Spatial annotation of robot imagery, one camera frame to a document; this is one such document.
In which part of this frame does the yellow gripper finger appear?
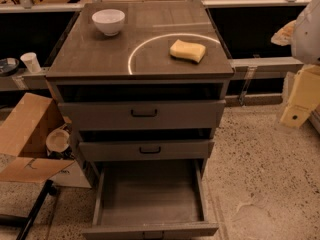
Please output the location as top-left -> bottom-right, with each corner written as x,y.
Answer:
280,105 -> 311,129
271,20 -> 296,46

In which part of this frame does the yellow sponge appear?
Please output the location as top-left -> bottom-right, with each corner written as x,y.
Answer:
169,39 -> 206,63

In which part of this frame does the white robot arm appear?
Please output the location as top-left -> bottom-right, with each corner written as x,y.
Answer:
271,0 -> 320,129

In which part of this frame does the top drawer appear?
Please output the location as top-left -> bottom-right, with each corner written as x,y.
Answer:
59,100 -> 225,131

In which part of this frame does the drawer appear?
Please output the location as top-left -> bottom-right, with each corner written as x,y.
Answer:
59,100 -> 225,131
79,140 -> 214,162
83,160 -> 218,240

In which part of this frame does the grey drawer cabinet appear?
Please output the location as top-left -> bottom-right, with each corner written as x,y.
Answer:
46,1 -> 234,179

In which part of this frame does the middle drawer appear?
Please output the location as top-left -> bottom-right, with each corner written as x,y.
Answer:
79,140 -> 214,162

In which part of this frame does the bottom drawer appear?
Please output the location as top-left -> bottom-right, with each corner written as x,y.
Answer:
83,160 -> 218,240

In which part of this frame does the white ceramic bowl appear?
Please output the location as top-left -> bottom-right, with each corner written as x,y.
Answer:
92,9 -> 126,36

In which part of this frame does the white bowl in box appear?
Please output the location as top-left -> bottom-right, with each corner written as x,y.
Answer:
46,129 -> 69,153

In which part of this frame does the white paper cup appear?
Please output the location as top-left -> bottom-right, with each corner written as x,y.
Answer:
20,52 -> 41,73

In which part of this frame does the black stand leg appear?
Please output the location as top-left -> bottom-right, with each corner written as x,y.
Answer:
0,180 -> 58,240

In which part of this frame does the open cardboard box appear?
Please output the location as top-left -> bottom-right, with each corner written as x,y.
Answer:
0,93 -> 94,188

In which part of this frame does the dark round dish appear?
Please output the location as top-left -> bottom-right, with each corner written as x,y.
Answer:
0,58 -> 19,77

